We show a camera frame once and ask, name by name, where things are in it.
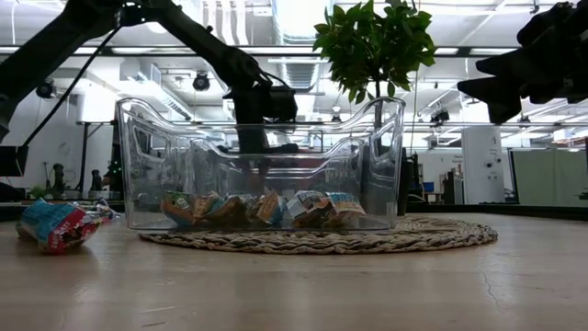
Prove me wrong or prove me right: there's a black metal stand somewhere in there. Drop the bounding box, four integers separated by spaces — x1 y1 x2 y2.
74 119 121 194

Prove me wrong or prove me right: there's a blue green orange granola bar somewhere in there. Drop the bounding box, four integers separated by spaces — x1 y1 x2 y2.
249 190 285 226
80 197 121 223
160 190 198 227
215 195 252 227
192 191 224 226
324 191 368 229

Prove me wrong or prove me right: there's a blue red granola bar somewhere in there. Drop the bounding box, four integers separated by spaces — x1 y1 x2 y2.
15 197 103 257

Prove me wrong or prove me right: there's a white silver packet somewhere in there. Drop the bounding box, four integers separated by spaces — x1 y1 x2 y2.
285 189 331 229

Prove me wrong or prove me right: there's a clear plastic bin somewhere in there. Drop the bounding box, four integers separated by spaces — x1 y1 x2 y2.
188 136 369 220
223 150 355 216
115 96 407 233

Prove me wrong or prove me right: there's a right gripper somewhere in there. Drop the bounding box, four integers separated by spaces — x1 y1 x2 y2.
457 3 588 125

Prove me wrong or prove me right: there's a white pillar cabinet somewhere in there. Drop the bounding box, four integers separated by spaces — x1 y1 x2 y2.
460 125 506 205

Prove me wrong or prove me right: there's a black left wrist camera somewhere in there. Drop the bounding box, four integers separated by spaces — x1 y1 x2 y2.
266 86 300 122

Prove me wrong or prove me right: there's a green plant in black pot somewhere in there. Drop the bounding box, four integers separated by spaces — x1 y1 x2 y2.
311 0 437 218

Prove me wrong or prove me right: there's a silver ventilation duct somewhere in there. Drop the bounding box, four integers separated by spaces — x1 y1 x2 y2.
270 0 334 96

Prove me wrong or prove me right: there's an overhead light bar rail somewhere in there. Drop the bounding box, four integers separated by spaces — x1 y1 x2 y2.
0 44 523 58

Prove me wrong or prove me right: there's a grey green partition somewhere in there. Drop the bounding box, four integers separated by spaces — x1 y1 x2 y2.
508 147 588 208

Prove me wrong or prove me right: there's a round woven placemat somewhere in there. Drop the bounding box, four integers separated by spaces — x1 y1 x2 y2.
138 214 500 257

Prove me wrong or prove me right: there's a black ceiling spot lamp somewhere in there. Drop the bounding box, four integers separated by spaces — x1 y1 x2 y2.
191 71 211 93
35 77 58 100

